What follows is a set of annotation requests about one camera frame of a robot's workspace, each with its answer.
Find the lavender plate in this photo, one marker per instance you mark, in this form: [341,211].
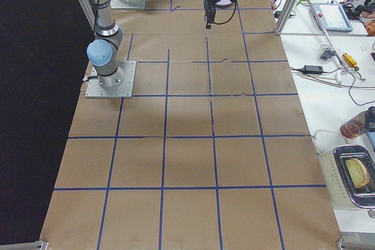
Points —
[224,3]

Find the long metal rod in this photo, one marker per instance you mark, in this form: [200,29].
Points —
[344,66]

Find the black power adapter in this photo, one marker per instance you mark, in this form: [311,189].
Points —
[308,69]

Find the teach pendant tablet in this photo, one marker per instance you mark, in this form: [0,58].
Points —
[331,16]

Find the glass jar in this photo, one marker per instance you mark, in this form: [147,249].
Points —
[359,124]

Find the white toaster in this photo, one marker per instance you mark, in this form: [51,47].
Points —
[343,194]

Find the toast slice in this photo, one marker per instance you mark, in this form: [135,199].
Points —
[358,172]

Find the orange handled tool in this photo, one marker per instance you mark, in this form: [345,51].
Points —
[350,61]

